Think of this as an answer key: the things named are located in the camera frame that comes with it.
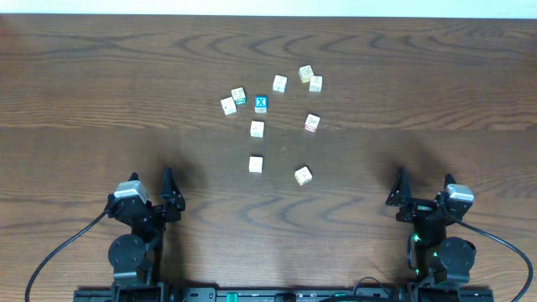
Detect yellow edged white block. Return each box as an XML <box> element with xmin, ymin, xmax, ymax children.
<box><xmin>295</xmin><ymin>166</ymin><xmax>313</xmax><ymax>185</ymax></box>

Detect red edged grape block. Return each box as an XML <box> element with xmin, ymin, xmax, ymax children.
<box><xmin>304</xmin><ymin>114</ymin><xmax>321</xmax><ymax>133</ymax></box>

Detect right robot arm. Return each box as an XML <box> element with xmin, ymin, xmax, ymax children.
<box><xmin>385</xmin><ymin>167</ymin><xmax>477</xmax><ymax>301</ymax></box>

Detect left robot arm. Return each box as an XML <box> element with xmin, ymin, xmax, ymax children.
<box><xmin>105</xmin><ymin>167</ymin><xmax>185</xmax><ymax>301</ymax></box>

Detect white block red drawing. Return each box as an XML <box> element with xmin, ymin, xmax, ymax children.
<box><xmin>221</xmin><ymin>96</ymin><xmax>237</xmax><ymax>115</ymax></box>

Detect green edged picture block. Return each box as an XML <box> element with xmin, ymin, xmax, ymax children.
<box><xmin>231</xmin><ymin>87</ymin><xmax>247</xmax><ymax>105</ymax></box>

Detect blue X letter block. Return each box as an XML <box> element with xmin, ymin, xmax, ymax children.
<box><xmin>254</xmin><ymin>96</ymin><xmax>268</xmax><ymax>113</ymax></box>

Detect yellow picture block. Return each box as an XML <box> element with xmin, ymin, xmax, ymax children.
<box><xmin>299</xmin><ymin>65</ymin><xmax>314</xmax><ymax>83</ymax></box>

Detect left black cable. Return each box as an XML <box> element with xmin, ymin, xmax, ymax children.
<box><xmin>23</xmin><ymin>210</ymin><xmax>111</xmax><ymax>302</ymax></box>

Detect black cable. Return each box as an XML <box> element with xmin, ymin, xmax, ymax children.
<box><xmin>440</xmin><ymin>205</ymin><xmax>534</xmax><ymax>302</ymax></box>
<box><xmin>23</xmin><ymin>210</ymin><xmax>111</xmax><ymax>302</ymax></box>

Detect right black cable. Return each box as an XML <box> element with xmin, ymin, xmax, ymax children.
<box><xmin>440</xmin><ymin>205</ymin><xmax>534</xmax><ymax>302</ymax></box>

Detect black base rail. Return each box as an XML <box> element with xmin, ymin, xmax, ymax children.
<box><xmin>73</xmin><ymin>286</ymin><xmax>496</xmax><ymax>302</ymax></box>

